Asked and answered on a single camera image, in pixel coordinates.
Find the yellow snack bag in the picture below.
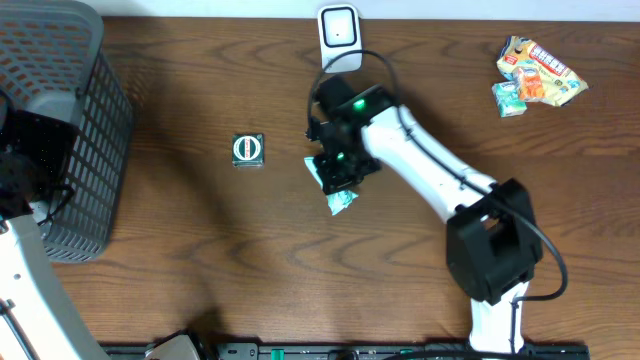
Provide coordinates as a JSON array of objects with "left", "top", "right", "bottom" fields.
[{"left": 496, "top": 36, "right": 589, "bottom": 107}]

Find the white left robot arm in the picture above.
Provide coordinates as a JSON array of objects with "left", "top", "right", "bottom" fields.
[{"left": 1, "top": 93, "right": 107, "bottom": 359}]

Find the grey plastic basket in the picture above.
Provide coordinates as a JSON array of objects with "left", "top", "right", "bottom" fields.
[{"left": 1, "top": 1, "right": 135, "bottom": 263}]

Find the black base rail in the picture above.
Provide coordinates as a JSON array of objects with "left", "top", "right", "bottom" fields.
[{"left": 102, "top": 342, "right": 591, "bottom": 360}]

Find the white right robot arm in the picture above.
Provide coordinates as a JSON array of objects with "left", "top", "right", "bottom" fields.
[{"left": 307, "top": 76, "right": 542, "bottom": 354}]

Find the orange Kleenex tissue pack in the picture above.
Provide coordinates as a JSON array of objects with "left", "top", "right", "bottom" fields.
[{"left": 512, "top": 67, "right": 545, "bottom": 102}]

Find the green round-logo box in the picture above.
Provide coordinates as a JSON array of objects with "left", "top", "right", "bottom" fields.
[{"left": 232, "top": 133, "right": 265, "bottom": 168}]

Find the teal snack packet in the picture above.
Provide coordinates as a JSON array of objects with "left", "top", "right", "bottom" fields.
[{"left": 304, "top": 157, "right": 359, "bottom": 216}]

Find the light blue tissue pack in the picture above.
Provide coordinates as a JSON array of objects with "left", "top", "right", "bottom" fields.
[{"left": 491, "top": 81, "right": 527, "bottom": 118}]

